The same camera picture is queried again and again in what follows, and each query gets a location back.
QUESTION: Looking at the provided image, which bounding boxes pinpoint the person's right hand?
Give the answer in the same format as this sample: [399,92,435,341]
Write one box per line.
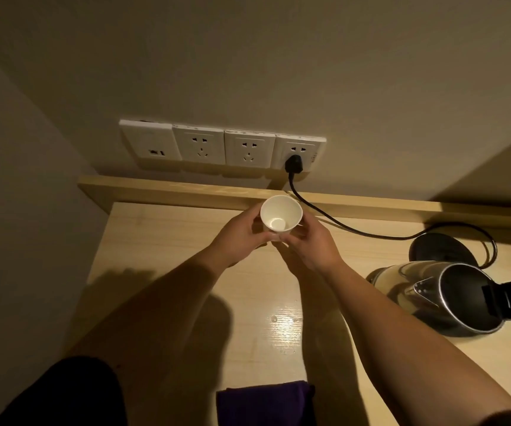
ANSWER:
[272,211,347,276]

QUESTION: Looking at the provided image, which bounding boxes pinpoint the person's left hand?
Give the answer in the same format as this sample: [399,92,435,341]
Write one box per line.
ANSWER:
[206,201,278,270]

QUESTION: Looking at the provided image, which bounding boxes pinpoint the white paper cup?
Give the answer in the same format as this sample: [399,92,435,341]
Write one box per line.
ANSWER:
[260,194,304,243]

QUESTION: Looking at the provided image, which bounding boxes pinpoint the stainless steel electric kettle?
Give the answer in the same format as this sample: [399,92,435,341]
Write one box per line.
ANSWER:
[366,260,511,338]

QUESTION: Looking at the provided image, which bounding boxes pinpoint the purple cloth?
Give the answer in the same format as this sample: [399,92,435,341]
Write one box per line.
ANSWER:
[216,380,316,426]

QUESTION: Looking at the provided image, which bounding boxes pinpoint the person's left forearm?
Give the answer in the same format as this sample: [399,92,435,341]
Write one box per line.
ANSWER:
[59,252,229,426]

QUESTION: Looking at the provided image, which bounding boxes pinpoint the person's right forearm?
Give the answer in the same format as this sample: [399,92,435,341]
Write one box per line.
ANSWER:
[326,261,511,426]

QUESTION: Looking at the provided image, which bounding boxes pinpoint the black left sleeve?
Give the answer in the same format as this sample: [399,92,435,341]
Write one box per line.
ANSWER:
[0,357,128,426]

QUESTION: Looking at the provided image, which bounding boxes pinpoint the black power cable with plug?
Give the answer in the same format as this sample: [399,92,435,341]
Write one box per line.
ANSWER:
[284,154,498,269]

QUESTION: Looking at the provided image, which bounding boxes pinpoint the white wall power socket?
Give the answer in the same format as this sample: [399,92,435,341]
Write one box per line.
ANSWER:
[224,129,277,169]
[274,134,327,173]
[172,124,226,165]

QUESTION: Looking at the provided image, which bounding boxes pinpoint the white wall plate small ports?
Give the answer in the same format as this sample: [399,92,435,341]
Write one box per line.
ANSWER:
[119,119,182,162]

